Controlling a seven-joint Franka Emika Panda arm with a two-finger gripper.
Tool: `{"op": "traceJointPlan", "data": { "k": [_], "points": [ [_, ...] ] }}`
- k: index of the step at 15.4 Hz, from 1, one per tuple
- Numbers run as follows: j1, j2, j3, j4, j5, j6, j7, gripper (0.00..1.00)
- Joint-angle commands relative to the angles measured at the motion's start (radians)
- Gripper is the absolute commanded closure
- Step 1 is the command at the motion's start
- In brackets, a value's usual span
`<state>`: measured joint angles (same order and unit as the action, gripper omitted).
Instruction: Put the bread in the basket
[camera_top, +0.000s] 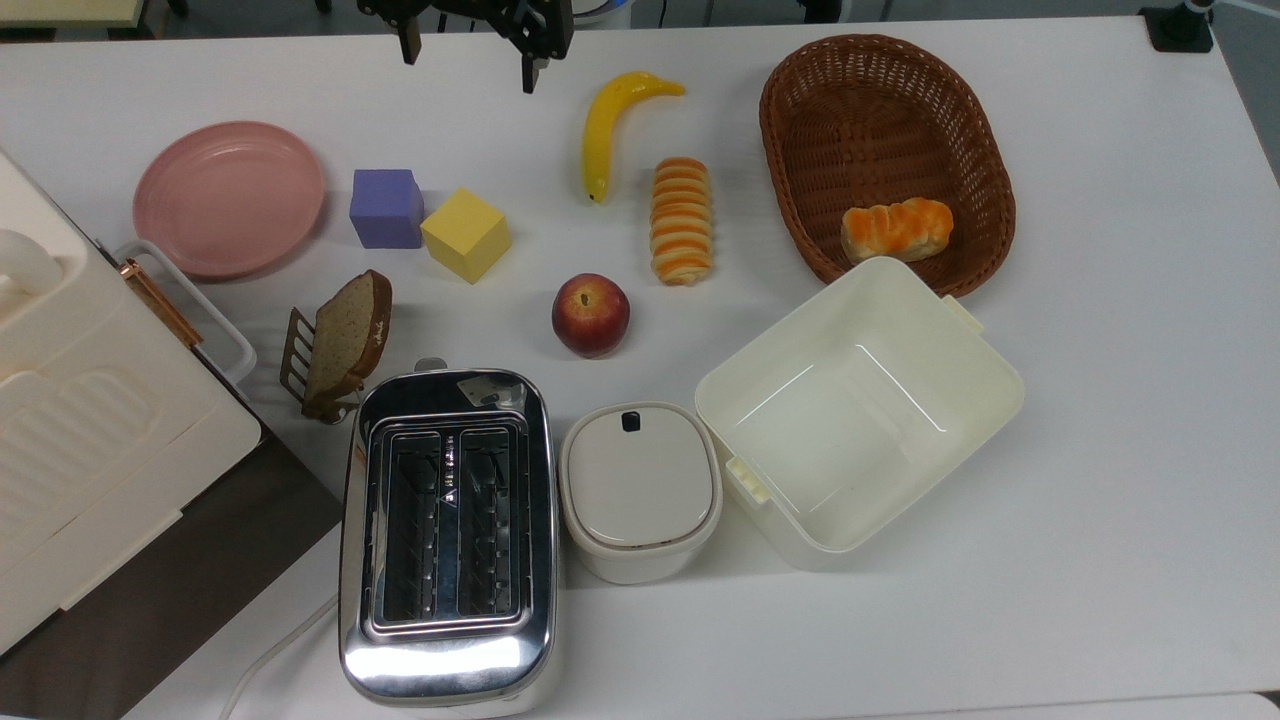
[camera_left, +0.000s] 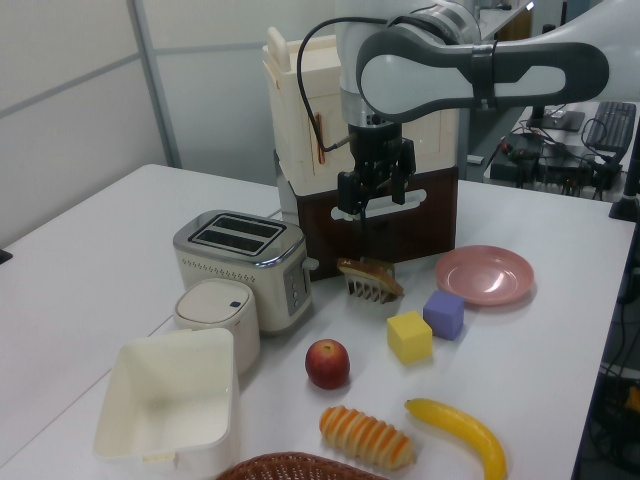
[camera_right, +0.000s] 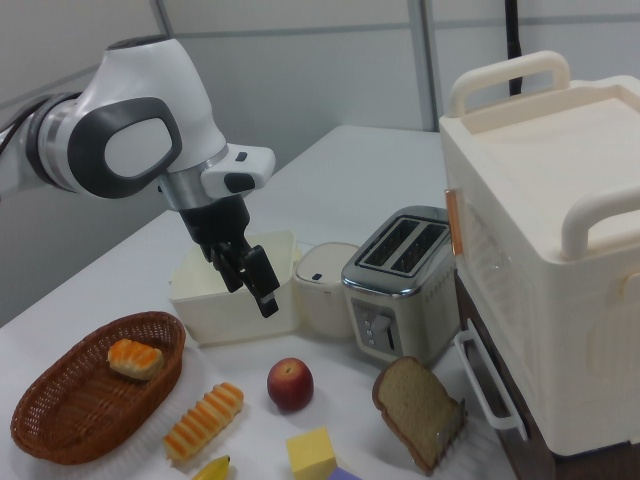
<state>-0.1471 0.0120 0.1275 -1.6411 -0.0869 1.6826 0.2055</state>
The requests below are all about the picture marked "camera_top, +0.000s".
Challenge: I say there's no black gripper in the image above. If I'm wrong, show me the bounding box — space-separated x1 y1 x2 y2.
358 0 576 96

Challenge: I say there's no long striped bread roll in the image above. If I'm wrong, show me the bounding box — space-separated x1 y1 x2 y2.
649 157 715 287

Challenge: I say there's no brown bread slice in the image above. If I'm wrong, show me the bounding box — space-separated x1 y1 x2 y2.
303 269 393 411

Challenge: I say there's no brown wicker basket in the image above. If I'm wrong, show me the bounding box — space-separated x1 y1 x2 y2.
758 34 1017 299

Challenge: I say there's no short orange bread roll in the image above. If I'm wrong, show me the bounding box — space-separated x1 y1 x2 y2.
840 197 955 265

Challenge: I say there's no yellow toy banana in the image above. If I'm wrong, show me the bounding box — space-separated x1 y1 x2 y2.
582 71 687 205

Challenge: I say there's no purple foam cube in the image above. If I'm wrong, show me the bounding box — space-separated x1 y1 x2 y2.
349 168 425 250

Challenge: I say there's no yellow foam cube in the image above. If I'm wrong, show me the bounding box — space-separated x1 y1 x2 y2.
420 187 513 285

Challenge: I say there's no pink round plate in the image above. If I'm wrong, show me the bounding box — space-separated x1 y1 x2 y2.
133 121 327 280

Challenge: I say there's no red apple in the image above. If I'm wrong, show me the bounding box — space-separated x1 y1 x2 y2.
551 273 632 359

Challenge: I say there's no bronze metal toast rack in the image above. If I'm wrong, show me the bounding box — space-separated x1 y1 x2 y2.
279 307 366 425

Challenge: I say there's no light wooden desk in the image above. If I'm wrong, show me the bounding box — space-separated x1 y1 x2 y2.
0 0 146 31

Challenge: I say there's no small white lidded bin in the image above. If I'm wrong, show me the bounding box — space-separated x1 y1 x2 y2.
558 401 724 586

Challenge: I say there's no cream square plastic container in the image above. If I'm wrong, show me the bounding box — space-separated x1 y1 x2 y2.
694 256 1026 571

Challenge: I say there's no cream toy cabinet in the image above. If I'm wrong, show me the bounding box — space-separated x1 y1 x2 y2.
0 150 263 656

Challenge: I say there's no chrome cream toaster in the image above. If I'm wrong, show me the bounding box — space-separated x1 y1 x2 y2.
338 358 559 713

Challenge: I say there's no black stand base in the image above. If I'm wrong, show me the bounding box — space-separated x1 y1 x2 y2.
1140 0 1218 53

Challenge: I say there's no white toaster power cable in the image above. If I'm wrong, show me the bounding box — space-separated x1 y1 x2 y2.
218 595 341 720

